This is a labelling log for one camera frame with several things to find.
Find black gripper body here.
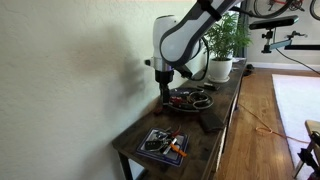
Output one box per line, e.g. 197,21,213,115
154,68,175,86

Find red object in round tray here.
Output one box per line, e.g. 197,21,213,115
169,95,185,105

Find black item in round tray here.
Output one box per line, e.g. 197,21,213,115
176,87,195,96

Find round dark blue tray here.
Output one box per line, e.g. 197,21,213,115
165,86,215,113

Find square blue white tray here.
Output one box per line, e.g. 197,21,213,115
135,127,190,168

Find silver key bunch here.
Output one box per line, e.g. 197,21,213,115
154,130,175,148

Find small black box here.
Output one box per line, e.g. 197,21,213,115
203,82,221,92

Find black car key fob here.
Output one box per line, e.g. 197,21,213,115
144,139,161,152

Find dark brown wallet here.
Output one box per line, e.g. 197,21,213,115
198,111,225,133

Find white pot saucer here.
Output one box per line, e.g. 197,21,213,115
206,75,231,84

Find white plant pot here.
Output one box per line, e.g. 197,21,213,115
208,57,234,81

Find orange key tool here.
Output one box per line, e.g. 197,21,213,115
169,143,189,158

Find dark wooden console table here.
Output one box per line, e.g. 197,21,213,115
111,58,248,180

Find green potted plant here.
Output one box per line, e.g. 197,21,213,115
203,12,253,62

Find white papers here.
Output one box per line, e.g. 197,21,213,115
232,57,247,65

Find dark shoes on floor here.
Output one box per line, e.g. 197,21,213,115
243,63,256,77

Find white rug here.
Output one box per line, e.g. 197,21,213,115
271,73,320,169

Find red bicycle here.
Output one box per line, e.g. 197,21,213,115
253,0,320,22

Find light wood stool white legs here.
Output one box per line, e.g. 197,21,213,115
292,119,320,180

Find black clamp gear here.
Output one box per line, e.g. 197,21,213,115
297,131,320,171

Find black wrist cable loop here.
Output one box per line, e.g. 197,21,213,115
173,35,211,83

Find grey coiled strap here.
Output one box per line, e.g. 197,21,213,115
186,90,212,111

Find orange extension cable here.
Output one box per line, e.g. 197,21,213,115
237,102,312,145

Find thick black robot hose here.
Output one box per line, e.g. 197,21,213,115
229,0,295,20

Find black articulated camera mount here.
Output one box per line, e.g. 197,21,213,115
260,29,320,55

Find black stereo camera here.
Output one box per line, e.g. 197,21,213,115
248,14,300,31

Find thin black camera cable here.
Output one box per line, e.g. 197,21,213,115
275,48,320,77

